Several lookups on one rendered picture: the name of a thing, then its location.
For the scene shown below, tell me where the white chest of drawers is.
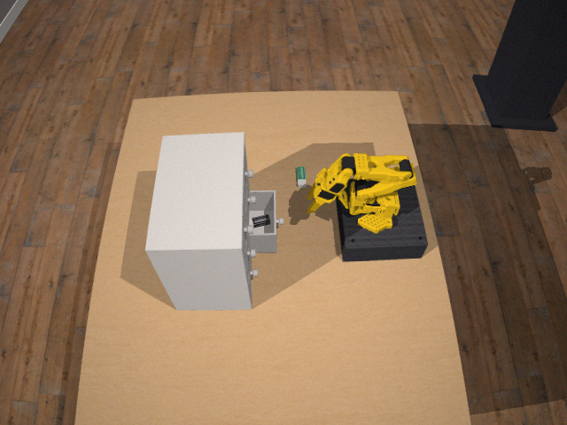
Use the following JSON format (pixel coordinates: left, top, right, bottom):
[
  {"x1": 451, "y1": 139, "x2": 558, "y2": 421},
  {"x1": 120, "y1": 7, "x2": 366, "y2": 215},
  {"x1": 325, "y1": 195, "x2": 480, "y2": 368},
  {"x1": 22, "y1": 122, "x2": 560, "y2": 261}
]
[{"x1": 145, "y1": 132, "x2": 252, "y2": 311}]

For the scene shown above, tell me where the white eraser with black printed sleeve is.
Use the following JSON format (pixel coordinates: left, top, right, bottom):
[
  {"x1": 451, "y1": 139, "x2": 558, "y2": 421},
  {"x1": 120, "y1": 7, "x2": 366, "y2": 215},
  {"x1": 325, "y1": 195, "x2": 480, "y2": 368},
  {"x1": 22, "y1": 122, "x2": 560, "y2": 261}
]
[{"x1": 249, "y1": 214, "x2": 271, "y2": 228}]

